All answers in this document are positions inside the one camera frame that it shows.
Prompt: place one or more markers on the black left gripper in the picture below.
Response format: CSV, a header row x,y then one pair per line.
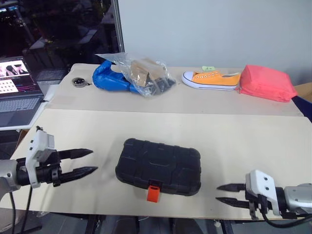
x,y
48,170

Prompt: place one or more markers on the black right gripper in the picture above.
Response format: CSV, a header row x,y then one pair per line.
x,y
258,204

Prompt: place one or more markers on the black plastic case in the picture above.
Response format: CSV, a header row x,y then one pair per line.
x,y
158,165

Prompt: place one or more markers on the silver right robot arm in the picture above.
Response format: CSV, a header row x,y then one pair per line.
x,y
297,197

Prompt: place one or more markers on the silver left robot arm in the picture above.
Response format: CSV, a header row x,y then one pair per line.
x,y
8,171

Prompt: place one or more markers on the black metal table leg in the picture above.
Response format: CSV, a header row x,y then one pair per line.
x,y
225,226
91,224

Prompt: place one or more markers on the open grey laptop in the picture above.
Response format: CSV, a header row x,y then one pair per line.
x,y
17,107

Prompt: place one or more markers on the blue plastic bag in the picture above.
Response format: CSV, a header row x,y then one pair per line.
x,y
109,81

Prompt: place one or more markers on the dark blue chair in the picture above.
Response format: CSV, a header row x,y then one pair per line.
x,y
306,107

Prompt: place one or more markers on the clear plastic bag with parts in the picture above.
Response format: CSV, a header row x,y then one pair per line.
x,y
146,73

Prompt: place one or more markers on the pink fabric bag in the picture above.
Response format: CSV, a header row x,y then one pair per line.
x,y
265,83

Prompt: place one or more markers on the orange canvas sneaker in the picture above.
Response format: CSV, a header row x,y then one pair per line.
x,y
212,79

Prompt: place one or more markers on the brown cardboard box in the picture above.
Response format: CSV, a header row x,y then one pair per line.
x,y
304,89

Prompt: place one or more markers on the small green paper tag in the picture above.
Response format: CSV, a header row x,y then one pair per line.
x,y
208,68

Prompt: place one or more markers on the lit background monitor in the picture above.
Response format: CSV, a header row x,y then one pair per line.
x,y
8,9

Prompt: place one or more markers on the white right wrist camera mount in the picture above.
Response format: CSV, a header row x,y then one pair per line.
x,y
260,182

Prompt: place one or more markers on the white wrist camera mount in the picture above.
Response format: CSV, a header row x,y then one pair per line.
x,y
36,148
260,182

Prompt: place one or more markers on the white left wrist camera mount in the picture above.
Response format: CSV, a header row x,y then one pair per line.
x,y
36,148

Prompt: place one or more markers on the silver metal window post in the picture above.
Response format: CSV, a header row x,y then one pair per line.
x,y
119,26

